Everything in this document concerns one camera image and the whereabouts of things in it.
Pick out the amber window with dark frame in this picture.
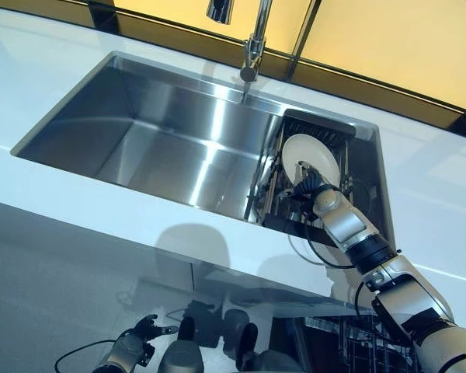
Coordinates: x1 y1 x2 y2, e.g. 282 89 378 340
57 0 466 141

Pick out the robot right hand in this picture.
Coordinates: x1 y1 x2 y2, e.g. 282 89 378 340
277 161 330 200

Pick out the stainless steel sink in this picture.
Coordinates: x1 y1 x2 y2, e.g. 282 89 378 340
10 50 397 253

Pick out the grey left wrist cable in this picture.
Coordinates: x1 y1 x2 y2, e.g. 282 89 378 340
54 339 118 373

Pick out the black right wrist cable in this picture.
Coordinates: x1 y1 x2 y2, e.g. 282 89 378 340
304 228 376 318

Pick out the beige round plate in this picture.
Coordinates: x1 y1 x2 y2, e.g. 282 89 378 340
281 134 341 188

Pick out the black wire dishwasher rack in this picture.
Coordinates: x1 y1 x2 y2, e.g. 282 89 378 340
332 315 415 373

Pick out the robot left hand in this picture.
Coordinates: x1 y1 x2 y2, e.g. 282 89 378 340
134 313 179 346

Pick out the black sink drain rack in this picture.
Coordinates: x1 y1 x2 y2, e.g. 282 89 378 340
256 108 359 235

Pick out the chrome pull-down faucet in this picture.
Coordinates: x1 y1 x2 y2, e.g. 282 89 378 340
206 0 275 99

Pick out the black dishwasher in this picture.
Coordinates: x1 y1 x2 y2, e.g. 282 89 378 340
270 313 417 373

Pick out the thin white right arm cable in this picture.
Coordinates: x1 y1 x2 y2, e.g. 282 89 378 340
288 232 328 267

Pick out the robot right leg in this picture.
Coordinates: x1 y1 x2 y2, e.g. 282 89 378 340
235 322 301 373

